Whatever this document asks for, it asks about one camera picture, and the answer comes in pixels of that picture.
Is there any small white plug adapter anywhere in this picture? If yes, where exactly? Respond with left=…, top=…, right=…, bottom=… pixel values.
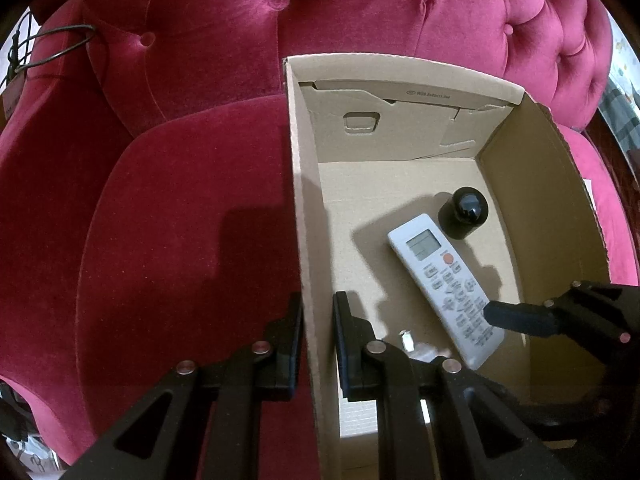
left=397, top=329, right=441, bottom=363

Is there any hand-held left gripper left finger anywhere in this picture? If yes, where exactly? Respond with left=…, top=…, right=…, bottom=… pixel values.
left=60, top=291, right=306, bottom=480

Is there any cardboard box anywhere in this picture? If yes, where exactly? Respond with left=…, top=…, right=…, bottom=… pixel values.
left=281, top=53, right=613, bottom=480

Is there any brown tag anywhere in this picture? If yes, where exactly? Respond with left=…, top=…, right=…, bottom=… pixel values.
left=0, top=67, right=26, bottom=126

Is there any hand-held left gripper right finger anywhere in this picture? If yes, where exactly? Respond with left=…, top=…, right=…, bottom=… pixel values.
left=332, top=290, right=576, bottom=480

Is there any red tufted velvet sofa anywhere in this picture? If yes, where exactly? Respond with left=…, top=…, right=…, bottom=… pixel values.
left=0, top=0, right=633, bottom=480

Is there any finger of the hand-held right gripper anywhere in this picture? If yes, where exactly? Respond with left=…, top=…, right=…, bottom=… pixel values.
left=482, top=280, right=640, bottom=361

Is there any white remote control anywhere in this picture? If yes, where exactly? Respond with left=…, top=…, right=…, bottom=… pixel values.
left=387, top=213, right=506, bottom=371

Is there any black cable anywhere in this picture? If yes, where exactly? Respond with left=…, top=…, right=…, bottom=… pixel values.
left=7, top=12, right=97, bottom=73

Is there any grey plaid blanket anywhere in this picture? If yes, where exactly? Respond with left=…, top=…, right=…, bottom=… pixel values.
left=597, top=80, right=640, bottom=153

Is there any black round camera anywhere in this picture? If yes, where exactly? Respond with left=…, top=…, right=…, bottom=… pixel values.
left=438, top=186, right=489, bottom=240

